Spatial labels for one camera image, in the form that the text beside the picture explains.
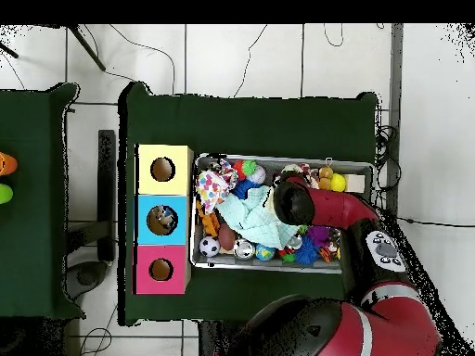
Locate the black cable with connector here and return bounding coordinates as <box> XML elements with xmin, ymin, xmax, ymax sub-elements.
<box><xmin>396</xmin><ymin>216</ymin><xmax>475</xmax><ymax>228</ymax></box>

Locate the grey round base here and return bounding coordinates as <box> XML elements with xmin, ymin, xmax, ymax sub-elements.
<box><xmin>64</xmin><ymin>260</ymin><xmax>110</xmax><ymax>302</ymax></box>

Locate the yellow ball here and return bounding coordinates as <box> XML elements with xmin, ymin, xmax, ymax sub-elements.
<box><xmin>329</xmin><ymin>172</ymin><xmax>347</xmax><ymax>193</ymax></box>

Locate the black tripod leg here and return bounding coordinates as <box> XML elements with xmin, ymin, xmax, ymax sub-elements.
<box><xmin>0</xmin><ymin>41</ymin><xmax>19</xmax><ymax>59</ymax></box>
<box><xmin>66</xmin><ymin>23</ymin><xmax>108</xmax><ymax>72</ymax></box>

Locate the dark green table cloth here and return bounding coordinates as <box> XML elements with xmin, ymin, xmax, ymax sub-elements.
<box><xmin>0</xmin><ymin>82</ymin><xmax>87</xmax><ymax>321</ymax></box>
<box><xmin>117</xmin><ymin>81</ymin><xmax>379</xmax><ymax>327</ymax></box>

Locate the black panel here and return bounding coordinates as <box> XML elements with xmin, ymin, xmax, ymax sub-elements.
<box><xmin>96</xmin><ymin>129</ymin><xmax>117</xmax><ymax>262</ymax></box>

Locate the brown monkey plush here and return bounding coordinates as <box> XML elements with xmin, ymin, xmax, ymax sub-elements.
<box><xmin>317</xmin><ymin>166</ymin><xmax>334</xmax><ymax>191</ymax></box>

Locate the small soccer ball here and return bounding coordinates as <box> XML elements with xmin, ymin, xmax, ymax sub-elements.
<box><xmin>199</xmin><ymin>235</ymin><xmax>221</xmax><ymax>258</ymax></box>

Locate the orange plastic object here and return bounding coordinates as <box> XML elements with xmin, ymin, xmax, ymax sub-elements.
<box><xmin>0</xmin><ymin>151</ymin><xmax>19</xmax><ymax>177</ymax></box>

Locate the wooden box with three holes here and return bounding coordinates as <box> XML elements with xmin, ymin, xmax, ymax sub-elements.
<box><xmin>132</xmin><ymin>143</ymin><xmax>195</xmax><ymax>296</ymax></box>

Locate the purple spiky ball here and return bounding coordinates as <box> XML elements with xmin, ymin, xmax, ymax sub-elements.
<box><xmin>307</xmin><ymin>225</ymin><xmax>331</xmax><ymax>248</ymax></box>

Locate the blue spiky ball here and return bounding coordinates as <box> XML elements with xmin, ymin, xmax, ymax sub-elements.
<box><xmin>294</xmin><ymin>235</ymin><xmax>320</xmax><ymax>265</ymax></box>

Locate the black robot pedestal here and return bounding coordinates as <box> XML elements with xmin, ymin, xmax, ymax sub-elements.
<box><xmin>198</xmin><ymin>320</ymin><xmax>246</xmax><ymax>356</ymax></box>

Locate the thin black floor cable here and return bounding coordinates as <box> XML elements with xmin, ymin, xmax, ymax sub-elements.
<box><xmin>109</xmin><ymin>23</ymin><xmax>176</xmax><ymax>94</ymax></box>
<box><xmin>233</xmin><ymin>23</ymin><xmax>268</xmax><ymax>98</ymax></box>

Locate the light blue muslin cloth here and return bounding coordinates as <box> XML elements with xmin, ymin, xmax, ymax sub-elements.
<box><xmin>216</xmin><ymin>184</ymin><xmax>300</xmax><ymax>250</ymax></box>

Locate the polka dot paper napkin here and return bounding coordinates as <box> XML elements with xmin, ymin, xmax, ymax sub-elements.
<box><xmin>194</xmin><ymin>159</ymin><xmax>238</xmax><ymax>216</ymax></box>

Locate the silver mesh bin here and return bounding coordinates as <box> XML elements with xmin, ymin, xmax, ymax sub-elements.
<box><xmin>189</xmin><ymin>153</ymin><xmax>375</xmax><ymax>274</ymax></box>

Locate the silver drink can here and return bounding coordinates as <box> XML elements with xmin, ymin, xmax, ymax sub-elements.
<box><xmin>233</xmin><ymin>238</ymin><xmax>256</xmax><ymax>260</ymax></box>

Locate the small white baseball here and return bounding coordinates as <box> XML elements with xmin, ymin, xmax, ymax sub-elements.
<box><xmin>247</xmin><ymin>165</ymin><xmax>267</xmax><ymax>185</ymax></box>

